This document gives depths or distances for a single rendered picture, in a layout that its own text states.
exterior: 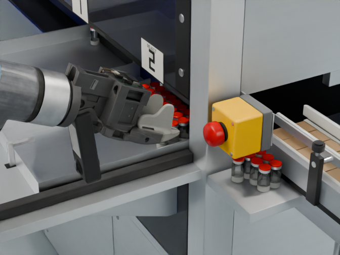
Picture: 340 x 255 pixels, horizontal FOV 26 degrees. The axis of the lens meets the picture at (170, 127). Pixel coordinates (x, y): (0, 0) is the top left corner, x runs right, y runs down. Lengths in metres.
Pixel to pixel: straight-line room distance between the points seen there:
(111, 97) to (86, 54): 0.72
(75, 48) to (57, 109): 0.81
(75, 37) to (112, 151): 0.54
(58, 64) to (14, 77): 0.76
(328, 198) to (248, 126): 0.17
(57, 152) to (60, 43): 0.51
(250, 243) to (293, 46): 0.41
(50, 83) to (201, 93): 0.34
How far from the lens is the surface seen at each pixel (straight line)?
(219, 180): 1.28
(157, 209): 1.42
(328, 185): 1.19
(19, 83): 0.95
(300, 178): 1.25
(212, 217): 1.36
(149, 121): 1.07
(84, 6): 1.63
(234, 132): 1.16
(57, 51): 1.77
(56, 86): 0.98
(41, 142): 1.40
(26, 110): 0.96
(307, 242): 1.57
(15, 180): 1.30
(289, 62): 1.29
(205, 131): 1.18
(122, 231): 1.77
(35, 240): 2.60
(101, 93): 1.02
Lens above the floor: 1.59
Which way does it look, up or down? 30 degrees down
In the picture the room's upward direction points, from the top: straight up
